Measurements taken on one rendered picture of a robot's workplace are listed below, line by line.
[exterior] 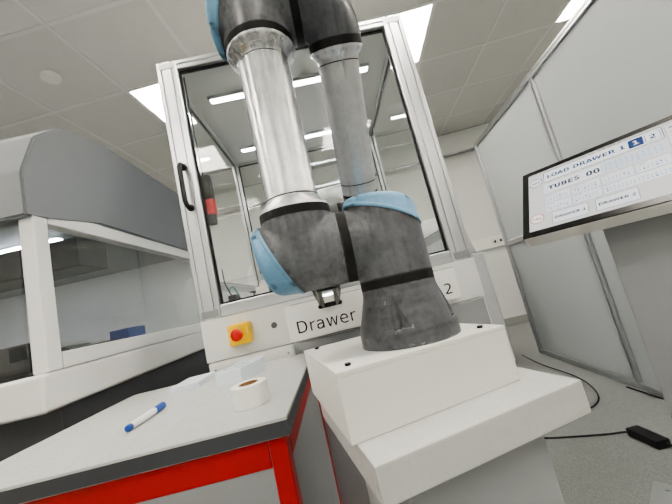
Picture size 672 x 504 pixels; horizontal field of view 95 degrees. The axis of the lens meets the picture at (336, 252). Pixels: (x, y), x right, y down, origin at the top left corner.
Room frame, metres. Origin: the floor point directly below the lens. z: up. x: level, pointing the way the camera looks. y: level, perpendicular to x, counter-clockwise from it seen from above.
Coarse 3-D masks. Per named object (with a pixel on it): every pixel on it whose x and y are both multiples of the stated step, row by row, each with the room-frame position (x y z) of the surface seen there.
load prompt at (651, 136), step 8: (656, 128) 0.85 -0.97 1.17; (640, 136) 0.88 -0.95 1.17; (648, 136) 0.86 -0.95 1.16; (656, 136) 0.84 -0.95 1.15; (664, 136) 0.83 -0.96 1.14; (616, 144) 0.92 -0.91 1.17; (624, 144) 0.90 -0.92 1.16; (632, 144) 0.88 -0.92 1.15; (640, 144) 0.87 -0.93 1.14; (600, 152) 0.95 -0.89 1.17; (608, 152) 0.93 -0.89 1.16; (616, 152) 0.91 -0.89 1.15; (624, 152) 0.89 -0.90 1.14; (576, 160) 1.00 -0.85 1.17; (584, 160) 0.98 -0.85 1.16; (592, 160) 0.96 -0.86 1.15; (600, 160) 0.94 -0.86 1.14; (560, 168) 1.03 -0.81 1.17; (568, 168) 1.01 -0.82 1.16; (576, 168) 0.99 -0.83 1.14; (544, 176) 1.06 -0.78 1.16; (552, 176) 1.04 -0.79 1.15; (560, 176) 1.02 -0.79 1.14
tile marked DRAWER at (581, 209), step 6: (582, 204) 0.91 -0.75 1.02; (588, 204) 0.90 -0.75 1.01; (558, 210) 0.96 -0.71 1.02; (564, 210) 0.95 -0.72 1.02; (570, 210) 0.93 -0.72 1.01; (576, 210) 0.92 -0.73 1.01; (582, 210) 0.91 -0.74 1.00; (588, 210) 0.89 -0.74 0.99; (552, 216) 0.97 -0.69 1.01; (558, 216) 0.95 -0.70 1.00; (564, 216) 0.94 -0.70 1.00; (570, 216) 0.93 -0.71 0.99; (576, 216) 0.91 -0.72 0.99; (552, 222) 0.96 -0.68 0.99
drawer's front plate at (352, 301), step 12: (324, 300) 0.98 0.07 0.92; (348, 300) 0.98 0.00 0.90; (360, 300) 0.98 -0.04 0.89; (288, 312) 0.97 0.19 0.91; (300, 312) 0.97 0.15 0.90; (312, 312) 0.98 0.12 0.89; (324, 312) 0.98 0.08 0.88; (336, 312) 0.98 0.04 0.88; (348, 312) 0.98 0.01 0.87; (360, 312) 0.98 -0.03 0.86; (288, 324) 0.97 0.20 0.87; (300, 324) 0.97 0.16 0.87; (312, 324) 0.98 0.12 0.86; (324, 324) 0.98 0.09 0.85; (348, 324) 0.98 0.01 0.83; (360, 324) 0.98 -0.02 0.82; (300, 336) 0.97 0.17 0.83; (312, 336) 0.98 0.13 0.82
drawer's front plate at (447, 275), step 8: (440, 272) 1.12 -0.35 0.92; (448, 272) 1.12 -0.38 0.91; (440, 280) 1.12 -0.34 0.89; (448, 280) 1.12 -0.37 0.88; (456, 280) 1.12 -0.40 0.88; (440, 288) 1.12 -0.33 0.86; (448, 288) 1.12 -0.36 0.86; (456, 288) 1.12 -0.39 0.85; (448, 296) 1.12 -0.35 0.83; (456, 296) 1.12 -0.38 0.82
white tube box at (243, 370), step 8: (248, 360) 0.98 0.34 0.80; (256, 360) 0.93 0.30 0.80; (264, 360) 0.97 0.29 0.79; (224, 368) 0.92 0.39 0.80; (232, 368) 0.91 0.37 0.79; (240, 368) 0.86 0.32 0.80; (248, 368) 0.89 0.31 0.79; (256, 368) 0.92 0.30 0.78; (264, 368) 0.96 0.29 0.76; (216, 376) 0.87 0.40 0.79; (224, 376) 0.87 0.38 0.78; (232, 376) 0.86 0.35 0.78; (240, 376) 0.85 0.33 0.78; (248, 376) 0.88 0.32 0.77; (224, 384) 0.87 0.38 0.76
